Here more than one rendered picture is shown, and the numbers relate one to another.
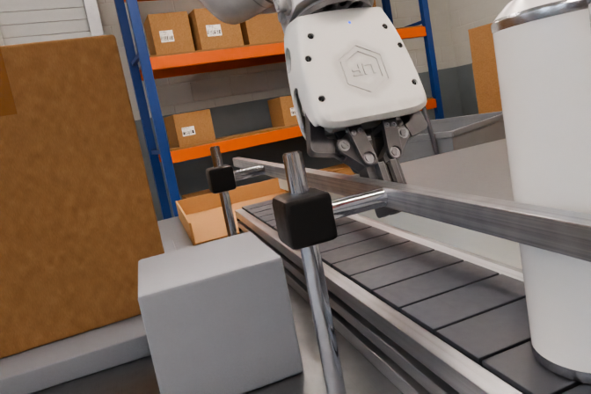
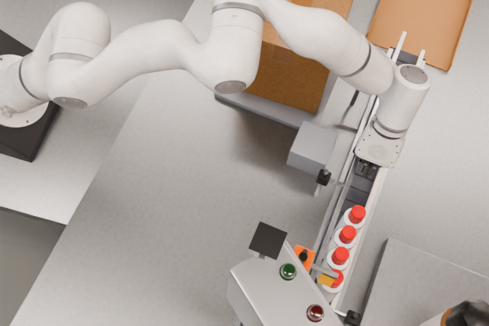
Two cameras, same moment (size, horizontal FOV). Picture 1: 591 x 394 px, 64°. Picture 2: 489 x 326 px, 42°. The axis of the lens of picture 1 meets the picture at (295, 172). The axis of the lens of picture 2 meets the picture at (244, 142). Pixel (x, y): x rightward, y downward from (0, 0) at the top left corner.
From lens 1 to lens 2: 1.44 m
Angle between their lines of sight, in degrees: 62
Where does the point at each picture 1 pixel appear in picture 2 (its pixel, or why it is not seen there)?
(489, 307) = not seen: hidden behind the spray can
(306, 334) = (334, 164)
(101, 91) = (320, 70)
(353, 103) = (367, 156)
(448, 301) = (347, 204)
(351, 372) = (327, 188)
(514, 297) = not seen: hidden behind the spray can
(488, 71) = not seen: outside the picture
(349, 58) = (375, 147)
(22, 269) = (276, 88)
